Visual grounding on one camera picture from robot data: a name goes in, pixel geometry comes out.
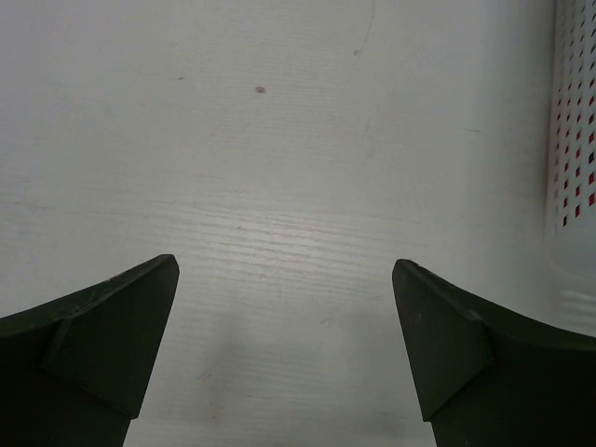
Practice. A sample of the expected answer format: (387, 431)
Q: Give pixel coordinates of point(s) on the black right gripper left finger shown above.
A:
(75, 370)

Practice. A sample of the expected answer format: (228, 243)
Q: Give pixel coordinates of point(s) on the red t shirt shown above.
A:
(574, 159)

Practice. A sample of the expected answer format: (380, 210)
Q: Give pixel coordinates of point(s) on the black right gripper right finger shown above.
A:
(485, 375)

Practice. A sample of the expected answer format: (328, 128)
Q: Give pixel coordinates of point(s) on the white plastic basket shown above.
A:
(571, 249)

